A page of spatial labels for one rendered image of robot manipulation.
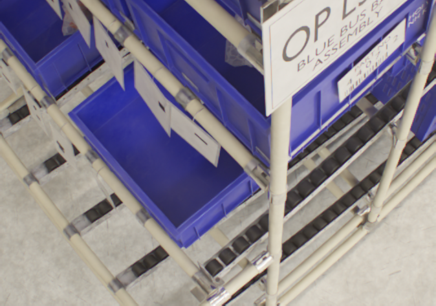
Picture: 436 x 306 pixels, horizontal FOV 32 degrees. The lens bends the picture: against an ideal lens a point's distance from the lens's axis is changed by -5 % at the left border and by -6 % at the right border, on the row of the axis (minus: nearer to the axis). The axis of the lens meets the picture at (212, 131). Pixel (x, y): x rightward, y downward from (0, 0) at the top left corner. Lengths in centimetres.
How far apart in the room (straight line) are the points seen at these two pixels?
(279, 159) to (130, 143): 62
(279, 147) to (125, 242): 135
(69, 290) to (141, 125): 83
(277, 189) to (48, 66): 68
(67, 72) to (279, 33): 102
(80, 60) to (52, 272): 87
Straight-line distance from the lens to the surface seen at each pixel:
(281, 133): 115
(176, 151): 176
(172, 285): 243
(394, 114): 181
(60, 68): 183
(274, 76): 97
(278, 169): 126
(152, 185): 174
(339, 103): 141
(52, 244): 254
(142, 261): 202
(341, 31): 103
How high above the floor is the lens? 232
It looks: 63 degrees down
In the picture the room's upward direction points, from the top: 7 degrees counter-clockwise
